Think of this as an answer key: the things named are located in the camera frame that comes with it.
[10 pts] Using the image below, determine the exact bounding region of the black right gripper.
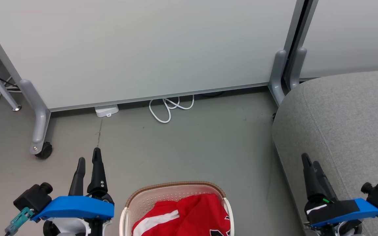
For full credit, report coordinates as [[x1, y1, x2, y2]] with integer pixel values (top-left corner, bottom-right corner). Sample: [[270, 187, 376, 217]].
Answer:
[[302, 153, 362, 236]]

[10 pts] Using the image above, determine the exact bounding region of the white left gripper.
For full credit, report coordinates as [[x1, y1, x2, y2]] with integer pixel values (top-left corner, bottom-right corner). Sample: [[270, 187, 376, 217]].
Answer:
[[43, 147, 112, 236]]

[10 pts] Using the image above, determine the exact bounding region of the red and white garment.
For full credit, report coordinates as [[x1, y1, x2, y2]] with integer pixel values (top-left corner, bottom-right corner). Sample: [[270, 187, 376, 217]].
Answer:
[[132, 193, 231, 236]]

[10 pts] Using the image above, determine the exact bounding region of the grey fabric sofa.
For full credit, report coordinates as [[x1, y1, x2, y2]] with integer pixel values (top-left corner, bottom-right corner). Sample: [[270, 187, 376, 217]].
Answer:
[[272, 69, 378, 236]]

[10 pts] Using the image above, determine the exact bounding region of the black caster wheel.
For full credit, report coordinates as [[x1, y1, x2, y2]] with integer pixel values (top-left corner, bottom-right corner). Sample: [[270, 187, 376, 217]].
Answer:
[[35, 142, 53, 160]]

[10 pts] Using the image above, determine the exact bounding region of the cream perforated laundry basket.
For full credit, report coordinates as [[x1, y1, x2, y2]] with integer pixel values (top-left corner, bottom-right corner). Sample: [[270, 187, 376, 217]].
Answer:
[[119, 181, 235, 236]]

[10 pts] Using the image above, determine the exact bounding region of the white power box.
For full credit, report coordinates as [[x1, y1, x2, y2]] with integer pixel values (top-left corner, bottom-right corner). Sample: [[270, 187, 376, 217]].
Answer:
[[94, 104, 119, 118]]

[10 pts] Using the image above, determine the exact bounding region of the grey partition leg with caster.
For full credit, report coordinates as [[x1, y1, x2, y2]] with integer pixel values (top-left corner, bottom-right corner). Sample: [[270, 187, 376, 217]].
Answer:
[[18, 79, 52, 155]]

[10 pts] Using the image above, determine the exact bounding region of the large white partition panel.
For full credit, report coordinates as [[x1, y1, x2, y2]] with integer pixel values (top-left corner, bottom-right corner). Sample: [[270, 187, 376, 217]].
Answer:
[[0, 0, 298, 112]]

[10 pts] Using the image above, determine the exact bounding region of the narrow white partition panel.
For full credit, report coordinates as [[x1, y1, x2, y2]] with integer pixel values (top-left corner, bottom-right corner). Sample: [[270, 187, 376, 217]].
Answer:
[[299, 0, 378, 79]]

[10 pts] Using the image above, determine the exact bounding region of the looped white cable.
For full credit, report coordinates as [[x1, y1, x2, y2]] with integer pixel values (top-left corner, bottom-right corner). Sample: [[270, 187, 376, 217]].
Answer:
[[149, 94, 195, 124]]

